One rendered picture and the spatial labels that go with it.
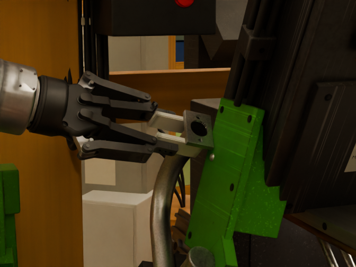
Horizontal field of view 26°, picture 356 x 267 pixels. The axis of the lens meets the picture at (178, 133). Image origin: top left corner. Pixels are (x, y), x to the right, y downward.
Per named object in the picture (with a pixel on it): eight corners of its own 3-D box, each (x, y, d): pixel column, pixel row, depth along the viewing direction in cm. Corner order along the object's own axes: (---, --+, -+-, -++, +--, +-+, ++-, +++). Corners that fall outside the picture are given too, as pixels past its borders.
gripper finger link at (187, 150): (157, 131, 103) (157, 135, 102) (204, 142, 105) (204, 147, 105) (148, 143, 105) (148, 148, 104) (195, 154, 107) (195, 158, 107)
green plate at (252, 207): (271, 278, 100) (313, 121, 98) (214, 270, 97) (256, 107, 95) (235, 251, 110) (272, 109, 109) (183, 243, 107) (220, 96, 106)
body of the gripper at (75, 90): (38, 112, 93) (110, 127, 97) (41, 59, 98) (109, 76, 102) (21, 145, 99) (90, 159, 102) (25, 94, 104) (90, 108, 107)
